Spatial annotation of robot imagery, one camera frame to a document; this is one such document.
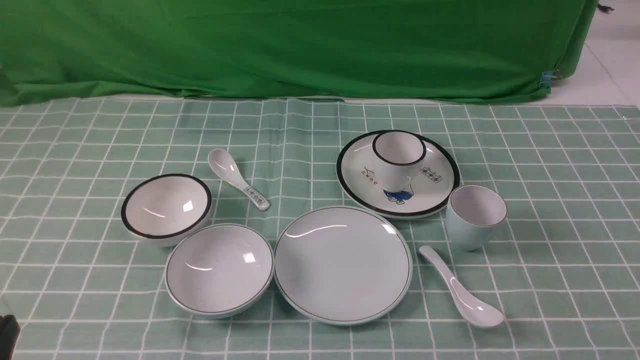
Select plain white spoon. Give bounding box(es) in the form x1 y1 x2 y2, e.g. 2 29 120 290
418 245 505 329

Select blue binder clip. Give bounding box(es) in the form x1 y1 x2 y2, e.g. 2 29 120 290
538 70 554 89

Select white spoon with lettering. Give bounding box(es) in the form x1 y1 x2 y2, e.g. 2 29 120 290
208 148 271 212

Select black-rimmed printed white plate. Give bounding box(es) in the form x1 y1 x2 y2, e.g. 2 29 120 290
336 130 461 220

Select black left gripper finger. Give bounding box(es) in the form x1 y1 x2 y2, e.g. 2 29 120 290
0 315 21 360

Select pale blue large plate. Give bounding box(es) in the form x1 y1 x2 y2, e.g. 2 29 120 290
273 206 414 326

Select black-rimmed white cup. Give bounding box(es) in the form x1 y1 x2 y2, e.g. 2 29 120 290
371 130 427 193

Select black-rimmed white bowl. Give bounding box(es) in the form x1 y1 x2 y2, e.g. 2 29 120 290
120 173 213 248

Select pale blue cup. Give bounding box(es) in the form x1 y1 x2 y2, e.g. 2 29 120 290
445 184 508 252

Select green backdrop cloth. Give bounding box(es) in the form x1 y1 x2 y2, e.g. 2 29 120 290
0 0 597 107

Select black object on floor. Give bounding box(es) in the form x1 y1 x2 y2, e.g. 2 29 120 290
597 3 615 14

